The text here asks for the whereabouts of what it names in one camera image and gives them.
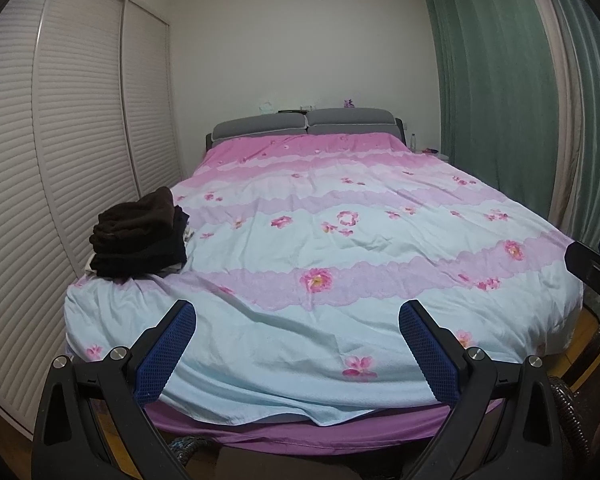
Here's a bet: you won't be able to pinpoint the brown pants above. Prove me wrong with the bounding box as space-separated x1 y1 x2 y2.
91 186 176 256

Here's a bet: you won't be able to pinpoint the white louvered wardrobe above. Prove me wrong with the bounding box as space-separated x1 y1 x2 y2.
0 0 186 436

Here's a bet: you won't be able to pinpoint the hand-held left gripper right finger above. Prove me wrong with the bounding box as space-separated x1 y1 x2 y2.
399 300 563 480

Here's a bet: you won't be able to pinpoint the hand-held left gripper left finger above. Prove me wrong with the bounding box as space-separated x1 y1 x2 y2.
32 300 196 480

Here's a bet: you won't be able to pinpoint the purple bed sheet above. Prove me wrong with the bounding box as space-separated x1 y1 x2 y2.
142 400 506 461

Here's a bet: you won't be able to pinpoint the black folded clothes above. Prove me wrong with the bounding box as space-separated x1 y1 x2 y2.
87 205 190 278

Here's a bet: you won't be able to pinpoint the dark ribbed hose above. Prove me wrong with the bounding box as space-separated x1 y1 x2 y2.
172 435 216 480
547 377 598 461

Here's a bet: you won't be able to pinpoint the grey headboard cushion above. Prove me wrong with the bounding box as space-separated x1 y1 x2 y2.
212 112 308 142
305 107 398 136

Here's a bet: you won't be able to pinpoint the pink floral blanket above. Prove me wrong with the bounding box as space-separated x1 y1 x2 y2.
62 132 583 426

